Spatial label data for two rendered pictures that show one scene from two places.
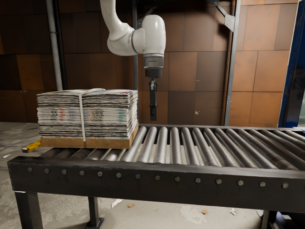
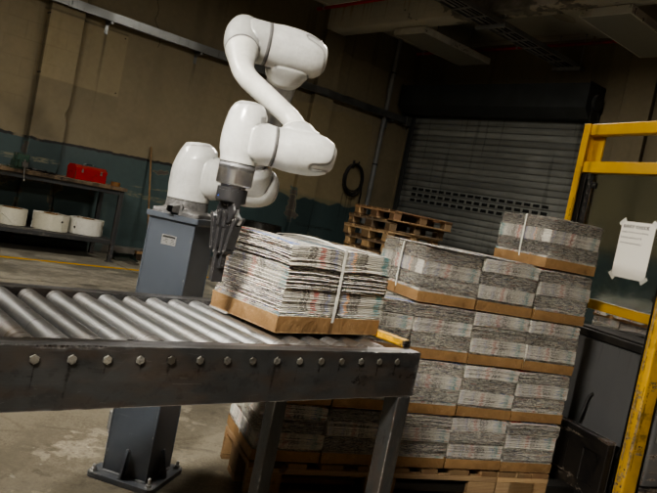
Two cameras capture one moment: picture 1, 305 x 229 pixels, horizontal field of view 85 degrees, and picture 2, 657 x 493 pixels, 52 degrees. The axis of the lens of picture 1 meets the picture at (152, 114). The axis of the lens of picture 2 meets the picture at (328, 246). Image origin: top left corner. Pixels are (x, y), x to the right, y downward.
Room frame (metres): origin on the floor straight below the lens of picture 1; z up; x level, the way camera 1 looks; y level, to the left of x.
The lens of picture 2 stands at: (2.10, -1.05, 1.12)
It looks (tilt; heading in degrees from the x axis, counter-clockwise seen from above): 3 degrees down; 133
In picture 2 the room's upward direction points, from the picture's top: 11 degrees clockwise
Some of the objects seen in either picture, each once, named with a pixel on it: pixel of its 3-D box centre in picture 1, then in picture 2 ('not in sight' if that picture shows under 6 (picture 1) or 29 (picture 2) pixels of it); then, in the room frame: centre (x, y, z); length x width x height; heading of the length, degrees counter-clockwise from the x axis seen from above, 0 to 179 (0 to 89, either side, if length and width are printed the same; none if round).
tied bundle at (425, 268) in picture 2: not in sight; (427, 272); (0.42, 1.40, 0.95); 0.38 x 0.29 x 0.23; 157
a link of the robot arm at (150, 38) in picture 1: (150, 36); (248, 134); (0.78, 0.01, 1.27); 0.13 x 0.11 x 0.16; 60
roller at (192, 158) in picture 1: (188, 145); (142, 325); (0.75, -0.17, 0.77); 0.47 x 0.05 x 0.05; 174
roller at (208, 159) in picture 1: (202, 146); (115, 324); (0.74, -0.24, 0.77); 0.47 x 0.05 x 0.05; 174
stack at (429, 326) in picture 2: not in sight; (376, 387); (0.37, 1.29, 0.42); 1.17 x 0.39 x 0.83; 66
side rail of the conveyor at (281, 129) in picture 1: (183, 135); (193, 373); (1.00, -0.20, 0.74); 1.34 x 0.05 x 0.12; 84
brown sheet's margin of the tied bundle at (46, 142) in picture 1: (76, 131); (324, 314); (0.80, 0.38, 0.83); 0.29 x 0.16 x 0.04; 177
